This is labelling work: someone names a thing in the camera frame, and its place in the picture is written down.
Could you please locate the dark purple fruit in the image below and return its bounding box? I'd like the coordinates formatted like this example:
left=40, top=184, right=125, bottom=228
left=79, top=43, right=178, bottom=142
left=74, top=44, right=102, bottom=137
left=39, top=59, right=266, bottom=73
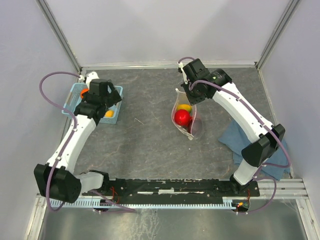
left=185, top=118, right=203, bottom=138

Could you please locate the small yellow fruit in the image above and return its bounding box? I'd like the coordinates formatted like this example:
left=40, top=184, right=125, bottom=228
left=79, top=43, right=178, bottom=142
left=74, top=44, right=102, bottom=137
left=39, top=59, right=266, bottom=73
left=104, top=110, right=115, bottom=118

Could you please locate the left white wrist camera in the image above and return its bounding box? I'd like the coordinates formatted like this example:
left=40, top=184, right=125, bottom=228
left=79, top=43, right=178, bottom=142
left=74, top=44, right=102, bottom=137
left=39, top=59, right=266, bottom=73
left=78, top=71, right=99, bottom=85

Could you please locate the clear zip top bag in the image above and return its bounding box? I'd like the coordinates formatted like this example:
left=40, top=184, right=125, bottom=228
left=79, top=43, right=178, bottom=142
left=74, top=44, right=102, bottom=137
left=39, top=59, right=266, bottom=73
left=171, top=88, right=204, bottom=140

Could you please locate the blue cloth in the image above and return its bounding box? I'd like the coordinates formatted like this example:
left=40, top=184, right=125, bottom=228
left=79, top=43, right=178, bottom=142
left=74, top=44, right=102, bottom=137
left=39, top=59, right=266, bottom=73
left=218, top=120, right=291, bottom=181

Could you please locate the yellow orange round fruit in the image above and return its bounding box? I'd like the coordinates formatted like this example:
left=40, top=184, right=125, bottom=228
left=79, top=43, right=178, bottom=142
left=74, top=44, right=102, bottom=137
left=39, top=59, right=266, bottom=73
left=176, top=104, right=192, bottom=113

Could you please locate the light blue cable duct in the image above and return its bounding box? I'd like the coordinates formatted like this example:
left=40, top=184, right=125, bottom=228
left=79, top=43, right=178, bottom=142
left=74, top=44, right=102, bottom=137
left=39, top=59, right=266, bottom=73
left=63, top=197, right=236, bottom=210

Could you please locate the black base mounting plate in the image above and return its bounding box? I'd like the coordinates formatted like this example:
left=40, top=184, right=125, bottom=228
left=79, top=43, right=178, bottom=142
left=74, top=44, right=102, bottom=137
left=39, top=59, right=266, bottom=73
left=89, top=170, right=260, bottom=206

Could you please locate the light blue plastic basket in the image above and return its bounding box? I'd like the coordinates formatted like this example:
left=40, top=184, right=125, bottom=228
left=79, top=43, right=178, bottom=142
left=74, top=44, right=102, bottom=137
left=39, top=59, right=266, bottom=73
left=63, top=83, right=122, bottom=125

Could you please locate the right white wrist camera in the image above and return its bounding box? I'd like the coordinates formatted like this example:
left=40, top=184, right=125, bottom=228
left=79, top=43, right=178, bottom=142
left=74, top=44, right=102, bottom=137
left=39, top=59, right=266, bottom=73
left=177, top=62, right=188, bottom=85

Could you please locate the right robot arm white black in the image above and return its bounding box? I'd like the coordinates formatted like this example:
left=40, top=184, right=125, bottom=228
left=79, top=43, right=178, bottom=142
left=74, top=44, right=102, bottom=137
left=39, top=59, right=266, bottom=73
left=177, top=57, right=287, bottom=196

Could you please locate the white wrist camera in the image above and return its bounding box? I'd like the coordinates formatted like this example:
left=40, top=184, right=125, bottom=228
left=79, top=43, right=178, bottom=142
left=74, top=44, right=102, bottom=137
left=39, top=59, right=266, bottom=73
left=78, top=71, right=99, bottom=85
left=177, top=62, right=188, bottom=85

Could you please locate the red apple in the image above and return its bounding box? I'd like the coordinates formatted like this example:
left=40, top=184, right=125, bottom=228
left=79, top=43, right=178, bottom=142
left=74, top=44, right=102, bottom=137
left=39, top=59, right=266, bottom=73
left=173, top=109, right=192, bottom=127

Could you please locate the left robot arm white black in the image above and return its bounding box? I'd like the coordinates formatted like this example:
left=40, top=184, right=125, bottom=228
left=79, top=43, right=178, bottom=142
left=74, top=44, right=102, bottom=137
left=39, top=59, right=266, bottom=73
left=34, top=78, right=122, bottom=203

